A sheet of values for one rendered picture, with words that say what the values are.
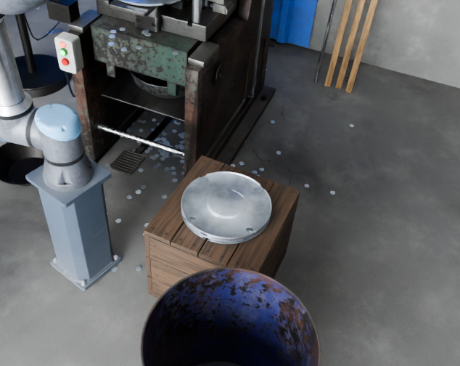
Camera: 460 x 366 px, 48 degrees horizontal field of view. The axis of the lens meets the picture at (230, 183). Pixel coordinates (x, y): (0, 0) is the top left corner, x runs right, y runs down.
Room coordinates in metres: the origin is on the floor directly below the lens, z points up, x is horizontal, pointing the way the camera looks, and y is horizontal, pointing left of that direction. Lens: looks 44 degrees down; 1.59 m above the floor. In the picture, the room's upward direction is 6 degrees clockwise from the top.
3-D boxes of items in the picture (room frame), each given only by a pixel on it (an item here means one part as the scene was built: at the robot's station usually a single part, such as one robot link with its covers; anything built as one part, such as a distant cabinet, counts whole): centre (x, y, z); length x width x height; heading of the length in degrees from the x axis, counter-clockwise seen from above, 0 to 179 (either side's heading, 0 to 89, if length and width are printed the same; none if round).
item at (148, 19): (1.71, 0.36, 0.72); 0.25 x 0.14 x 0.14; 162
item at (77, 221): (1.13, 0.50, 0.23); 0.19 x 0.19 x 0.45; 56
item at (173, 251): (1.14, 0.00, 0.18); 0.40 x 0.38 x 0.35; 160
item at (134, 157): (1.75, 0.34, 0.14); 0.59 x 0.10 x 0.05; 162
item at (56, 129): (1.13, 0.51, 0.62); 0.13 x 0.12 x 0.14; 80
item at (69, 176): (1.13, 0.50, 0.50); 0.15 x 0.15 x 0.10
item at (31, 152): (1.57, 0.86, 0.04); 0.30 x 0.30 x 0.07
